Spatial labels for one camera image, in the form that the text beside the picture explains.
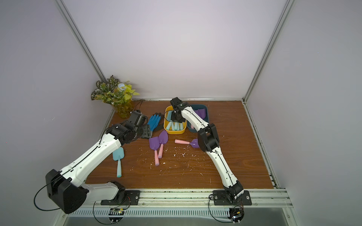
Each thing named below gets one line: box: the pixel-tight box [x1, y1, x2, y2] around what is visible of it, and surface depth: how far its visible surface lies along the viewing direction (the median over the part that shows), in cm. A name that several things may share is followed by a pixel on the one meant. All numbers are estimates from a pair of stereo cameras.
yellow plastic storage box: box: [163, 104, 188, 135], surface depth 102 cm
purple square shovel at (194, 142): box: [174, 138, 200, 149], surface depth 96 cm
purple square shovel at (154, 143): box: [148, 136, 160, 167], surface depth 95 cm
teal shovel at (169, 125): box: [165, 121, 173, 131], surface depth 102 cm
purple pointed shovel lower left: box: [157, 129, 169, 159], surface depth 97 cm
